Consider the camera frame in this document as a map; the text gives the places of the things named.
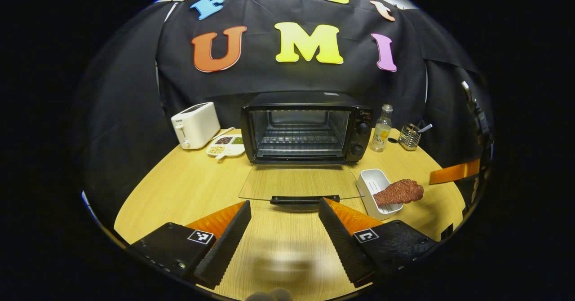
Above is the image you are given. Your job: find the white toaster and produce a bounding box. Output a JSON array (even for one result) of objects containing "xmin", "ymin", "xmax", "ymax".
[{"xmin": 171, "ymin": 102, "xmax": 221, "ymax": 150}]

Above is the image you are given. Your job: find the oven wire rack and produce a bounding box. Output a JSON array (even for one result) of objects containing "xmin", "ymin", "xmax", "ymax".
[{"xmin": 260, "ymin": 129, "xmax": 345, "ymax": 158}]

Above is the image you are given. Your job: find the white rectangular tray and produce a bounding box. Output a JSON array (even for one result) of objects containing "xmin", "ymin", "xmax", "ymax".
[{"xmin": 356, "ymin": 168, "xmax": 404, "ymax": 221}]

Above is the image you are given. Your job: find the white toaster power cord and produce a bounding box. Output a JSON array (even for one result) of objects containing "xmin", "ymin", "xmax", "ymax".
[{"xmin": 211, "ymin": 127, "xmax": 236, "ymax": 141}]

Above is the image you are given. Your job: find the white divided snack plate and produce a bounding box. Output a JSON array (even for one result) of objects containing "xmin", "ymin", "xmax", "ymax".
[{"xmin": 206, "ymin": 134, "xmax": 246, "ymax": 160}]

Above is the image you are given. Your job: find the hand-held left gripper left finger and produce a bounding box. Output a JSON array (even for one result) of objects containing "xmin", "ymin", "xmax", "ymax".
[{"xmin": 127, "ymin": 200, "xmax": 252, "ymax": 290}]

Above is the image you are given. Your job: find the black electric oven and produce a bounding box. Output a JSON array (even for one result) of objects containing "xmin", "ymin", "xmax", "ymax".
[{"xmin": 238, "ymin": 91, "xmax": 374, "ymax": 212}]

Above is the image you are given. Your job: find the wire mesh utensil holder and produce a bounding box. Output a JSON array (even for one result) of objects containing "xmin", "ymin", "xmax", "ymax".
[{"xmin": 398, "ymin": 123, "xmax": 422, "ymax": 151}]

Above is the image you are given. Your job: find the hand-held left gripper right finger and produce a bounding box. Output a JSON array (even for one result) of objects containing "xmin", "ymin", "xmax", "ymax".
[{"xmin": 318, "ymin": 198, "xmax": 438, "ymax": 289}]

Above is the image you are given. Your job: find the clear glass bottle yellow label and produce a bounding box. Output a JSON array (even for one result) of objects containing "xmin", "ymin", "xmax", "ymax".
[{"xmin": 369, "ymin": 104, "xmax": 394, "ymax": 153}]

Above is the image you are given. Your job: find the brown meat piece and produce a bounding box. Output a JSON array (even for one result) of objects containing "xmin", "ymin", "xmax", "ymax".
[{"xmin": 373, "ymin": 179, "xmax": 425, "ymax": 207}]

